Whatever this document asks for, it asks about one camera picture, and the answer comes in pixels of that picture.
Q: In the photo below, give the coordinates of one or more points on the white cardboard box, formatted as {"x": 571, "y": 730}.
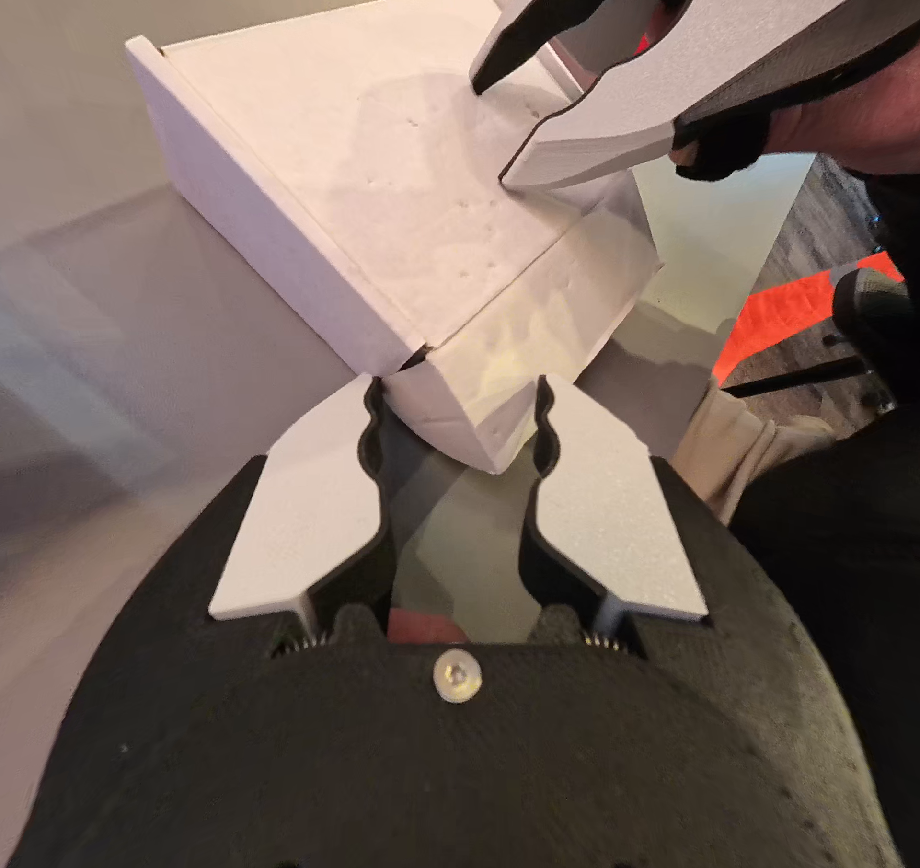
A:
{"x": 359, "y": 185}

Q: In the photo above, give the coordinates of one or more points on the person's right hand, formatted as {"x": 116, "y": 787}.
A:
{"x": 862, "y": 127}

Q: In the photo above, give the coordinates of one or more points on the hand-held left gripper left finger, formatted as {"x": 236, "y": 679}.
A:
{"x": 302, "y": 516}

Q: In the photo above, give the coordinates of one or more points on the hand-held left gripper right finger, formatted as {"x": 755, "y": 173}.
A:
{"x": 611, "y": 523}

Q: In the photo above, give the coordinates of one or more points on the orange floor mat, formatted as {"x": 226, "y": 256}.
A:
{"x": 783, "y": 314}

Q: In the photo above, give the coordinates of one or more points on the person's beige trouser leg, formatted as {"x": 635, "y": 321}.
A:
{"x": 747, "y": 451}

